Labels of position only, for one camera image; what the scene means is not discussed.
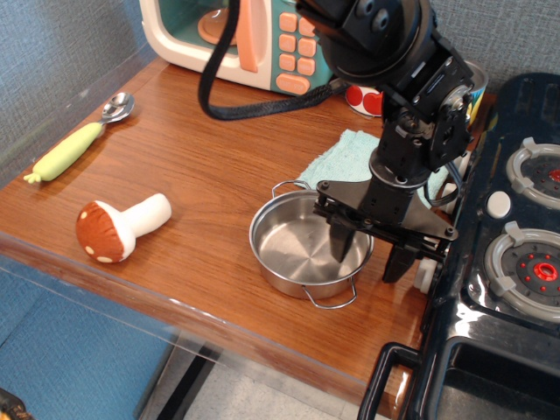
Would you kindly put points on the stainless steel pot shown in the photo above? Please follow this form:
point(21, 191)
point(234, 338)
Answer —
point(293, 247)

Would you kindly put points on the black toy stove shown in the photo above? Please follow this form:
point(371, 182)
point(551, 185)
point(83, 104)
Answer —
point(491, 327)

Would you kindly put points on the white stove knob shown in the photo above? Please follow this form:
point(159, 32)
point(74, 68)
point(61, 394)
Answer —
point(462, 163)
point(450, 194)
point(425, 274)

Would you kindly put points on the orange object bottom left corner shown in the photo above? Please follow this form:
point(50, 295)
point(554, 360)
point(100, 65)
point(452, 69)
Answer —
point(13, 408)

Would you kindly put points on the plush brown mushroom toy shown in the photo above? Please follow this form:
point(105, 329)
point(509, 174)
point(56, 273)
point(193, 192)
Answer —
point(109, 236)

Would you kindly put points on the white stove knob middle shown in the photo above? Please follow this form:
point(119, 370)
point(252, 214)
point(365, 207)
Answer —
point(450, 194)

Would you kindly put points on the tomato sauce can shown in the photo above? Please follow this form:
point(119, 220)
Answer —
point(366, 101)

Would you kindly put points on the green handled metal spoon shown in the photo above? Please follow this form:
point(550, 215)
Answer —
point(69, 150)

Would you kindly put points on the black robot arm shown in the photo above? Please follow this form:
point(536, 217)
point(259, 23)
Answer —
point(395, 47)

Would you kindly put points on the white stove knob rear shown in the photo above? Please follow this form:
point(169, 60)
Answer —
point(462, 163)

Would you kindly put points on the white stove knob front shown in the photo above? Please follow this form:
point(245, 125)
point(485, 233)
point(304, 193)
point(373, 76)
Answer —
point(425, 274)

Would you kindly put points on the teal folded cloth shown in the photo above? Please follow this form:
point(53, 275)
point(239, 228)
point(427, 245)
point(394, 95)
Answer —
point(347, 160)

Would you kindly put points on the teal toy microwave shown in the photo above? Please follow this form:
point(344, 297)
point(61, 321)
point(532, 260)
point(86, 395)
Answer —
point(273, 48)

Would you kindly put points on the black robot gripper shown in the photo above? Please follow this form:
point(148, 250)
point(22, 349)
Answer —
point(387, 206)

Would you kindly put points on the pineapple slices can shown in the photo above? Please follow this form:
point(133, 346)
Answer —
point(480, 80)

